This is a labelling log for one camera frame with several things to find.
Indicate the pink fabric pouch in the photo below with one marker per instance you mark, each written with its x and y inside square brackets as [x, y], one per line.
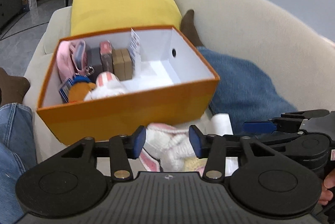
[64, 62]

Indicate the white plush striped hat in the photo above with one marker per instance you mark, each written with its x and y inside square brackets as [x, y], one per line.
[108, 85]

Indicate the white paper card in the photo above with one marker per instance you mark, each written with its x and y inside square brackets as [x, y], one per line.
[134, 49]

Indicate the brown kraft box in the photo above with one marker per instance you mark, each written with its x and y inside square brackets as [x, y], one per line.
[122, 64]

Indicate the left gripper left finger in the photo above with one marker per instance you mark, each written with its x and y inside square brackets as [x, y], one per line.
[136, 142]

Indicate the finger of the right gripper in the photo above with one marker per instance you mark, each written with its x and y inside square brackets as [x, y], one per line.
[259, 127]

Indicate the person's right hand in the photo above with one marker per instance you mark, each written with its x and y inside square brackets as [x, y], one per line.
[326, 193]

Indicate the right leg brown sock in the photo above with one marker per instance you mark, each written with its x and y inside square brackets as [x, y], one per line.
[244, 91]

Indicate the left leg brown sock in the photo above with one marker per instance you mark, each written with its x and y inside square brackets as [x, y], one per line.
[18, 153]

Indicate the dark grey box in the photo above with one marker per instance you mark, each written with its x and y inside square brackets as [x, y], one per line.
[94, 63]

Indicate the blue pink card holder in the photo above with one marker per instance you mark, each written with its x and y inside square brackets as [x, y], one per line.
[79, 56]

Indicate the yellow cushion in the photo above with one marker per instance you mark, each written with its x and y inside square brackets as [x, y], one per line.
[89, 16]

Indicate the leg brown sock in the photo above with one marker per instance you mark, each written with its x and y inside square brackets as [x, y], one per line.
[244, 91]
[18, 153]

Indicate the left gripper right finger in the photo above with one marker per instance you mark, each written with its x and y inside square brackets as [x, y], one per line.
[199, 142]

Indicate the white pink knitted plush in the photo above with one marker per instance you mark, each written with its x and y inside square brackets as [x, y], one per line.
[168, 149]

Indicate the dark sideboard cabinet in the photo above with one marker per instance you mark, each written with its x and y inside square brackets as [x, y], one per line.
[8, 9]

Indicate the beige sofa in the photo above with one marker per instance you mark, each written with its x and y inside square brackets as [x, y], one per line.
[298, 60]

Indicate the orange cardboard box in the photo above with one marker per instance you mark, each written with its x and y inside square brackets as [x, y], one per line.
[175, 85]

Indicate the brown plush blue cap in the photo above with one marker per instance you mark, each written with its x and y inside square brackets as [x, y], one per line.
[80, 88]

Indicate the dark red small box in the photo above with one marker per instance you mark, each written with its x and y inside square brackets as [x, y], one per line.
[106, 56]

